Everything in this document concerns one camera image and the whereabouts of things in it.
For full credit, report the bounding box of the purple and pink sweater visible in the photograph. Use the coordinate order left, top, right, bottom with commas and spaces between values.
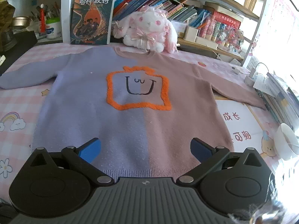
1, 46, 263, 178

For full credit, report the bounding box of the white ceramic bowl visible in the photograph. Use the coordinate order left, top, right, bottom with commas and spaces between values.
274, 123, 298, 161

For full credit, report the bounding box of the white power strip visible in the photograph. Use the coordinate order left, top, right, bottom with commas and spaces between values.
244, 75, 255, 87

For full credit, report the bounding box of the white charger plug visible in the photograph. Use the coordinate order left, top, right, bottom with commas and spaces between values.
249, 67, 256, 79

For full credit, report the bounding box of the wooden desk shelf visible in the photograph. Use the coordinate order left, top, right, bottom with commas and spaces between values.
176, 37, 245, 61

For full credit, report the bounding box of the white pen holder box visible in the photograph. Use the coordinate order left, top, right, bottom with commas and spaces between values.
184, 26, 199, 43

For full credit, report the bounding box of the white green lid jar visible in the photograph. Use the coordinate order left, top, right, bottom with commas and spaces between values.
46, 17, 62, 39

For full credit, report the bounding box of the white pink plush bunny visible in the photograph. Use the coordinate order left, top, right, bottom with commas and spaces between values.
112, 5, 179, 54

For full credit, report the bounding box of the Harry Potter book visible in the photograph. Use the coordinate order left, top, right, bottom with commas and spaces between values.
70, 0, 115, 45

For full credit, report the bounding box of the metal round tin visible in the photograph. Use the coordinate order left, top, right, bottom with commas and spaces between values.
11, 16, 30, 28

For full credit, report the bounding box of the row of standing books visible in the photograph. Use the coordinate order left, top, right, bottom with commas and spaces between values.
112, 0, 211, 27

